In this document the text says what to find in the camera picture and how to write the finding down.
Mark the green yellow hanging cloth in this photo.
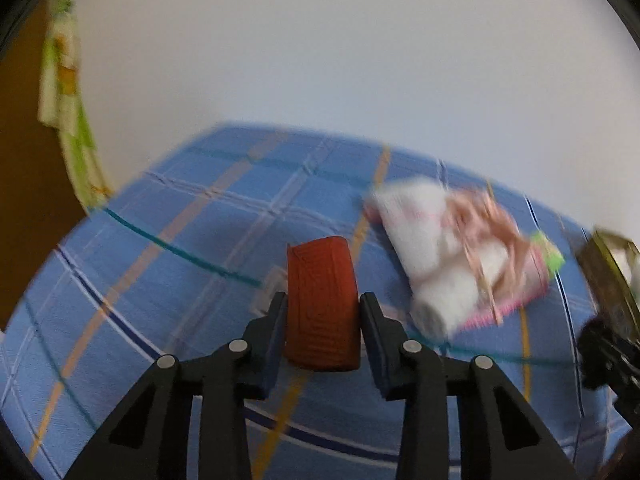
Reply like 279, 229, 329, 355
39, 0, 113, 211

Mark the gold metal tin box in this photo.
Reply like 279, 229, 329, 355
575, 229, 640, 346

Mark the brown wooden door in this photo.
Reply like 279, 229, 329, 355
0, 0, 91, 333

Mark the blue plaid bedsheet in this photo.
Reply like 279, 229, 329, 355
0, 121, 636, 480

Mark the red-brown ridged block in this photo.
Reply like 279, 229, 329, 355
284, 235, 362, 373

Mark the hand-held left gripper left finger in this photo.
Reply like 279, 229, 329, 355
65, 291, 290, 480

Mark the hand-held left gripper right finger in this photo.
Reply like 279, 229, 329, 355
357, 291, 583, 480

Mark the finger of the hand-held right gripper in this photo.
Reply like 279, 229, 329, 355
580, 317, 640, 408

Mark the white gauze cloth pink trim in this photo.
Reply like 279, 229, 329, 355
365, 177, 551, 338

